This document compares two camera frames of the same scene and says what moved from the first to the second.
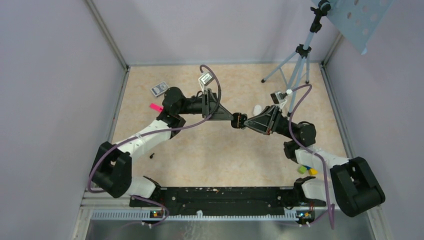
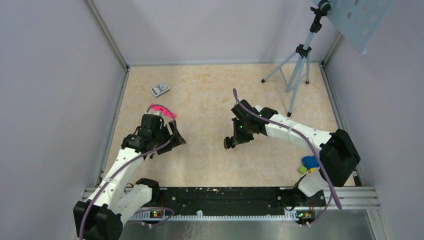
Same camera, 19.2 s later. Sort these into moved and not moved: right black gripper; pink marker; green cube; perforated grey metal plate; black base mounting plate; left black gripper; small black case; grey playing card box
Moved: left black gripper; right black gripper; small black case
Not moved: perforated grey metal plate; pink marker; grey playing card box; green cube; black base mounting plate
